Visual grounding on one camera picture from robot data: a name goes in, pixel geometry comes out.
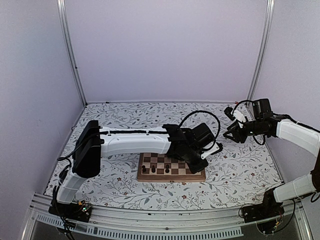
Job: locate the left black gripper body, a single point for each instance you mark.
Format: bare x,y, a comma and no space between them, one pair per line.
193,156

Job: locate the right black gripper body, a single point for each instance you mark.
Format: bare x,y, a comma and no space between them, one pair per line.
257,128

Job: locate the dark pawn placed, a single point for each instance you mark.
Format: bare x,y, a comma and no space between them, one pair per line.
144,169
153,169
167,169

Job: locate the wooden chess board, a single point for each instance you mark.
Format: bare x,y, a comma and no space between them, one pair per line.
179,171

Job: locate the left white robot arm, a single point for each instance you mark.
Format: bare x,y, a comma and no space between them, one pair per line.
98,141

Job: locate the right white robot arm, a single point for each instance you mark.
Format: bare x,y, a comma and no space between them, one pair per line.
282,126

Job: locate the floral patterned table mat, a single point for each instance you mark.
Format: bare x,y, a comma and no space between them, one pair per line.
239,174

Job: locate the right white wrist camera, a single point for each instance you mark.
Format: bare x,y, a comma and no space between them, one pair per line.
235,115

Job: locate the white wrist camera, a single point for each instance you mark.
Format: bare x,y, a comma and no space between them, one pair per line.
235,115
216,148

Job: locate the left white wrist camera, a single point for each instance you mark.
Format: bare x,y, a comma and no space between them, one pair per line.
216,148

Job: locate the right aluminium frame post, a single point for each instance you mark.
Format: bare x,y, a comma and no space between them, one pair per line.
270,5

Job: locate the aluminium frame post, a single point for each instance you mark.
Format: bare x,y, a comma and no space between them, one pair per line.
270,5
62,12

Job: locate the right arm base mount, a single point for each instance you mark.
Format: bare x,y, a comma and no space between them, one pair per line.
267,209

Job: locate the front aluminium rail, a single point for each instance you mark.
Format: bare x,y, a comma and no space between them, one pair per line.
109,223

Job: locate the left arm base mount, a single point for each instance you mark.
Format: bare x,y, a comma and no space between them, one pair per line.
79,211

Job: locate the left aluminium frame post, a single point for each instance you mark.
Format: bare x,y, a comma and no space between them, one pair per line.
62,12

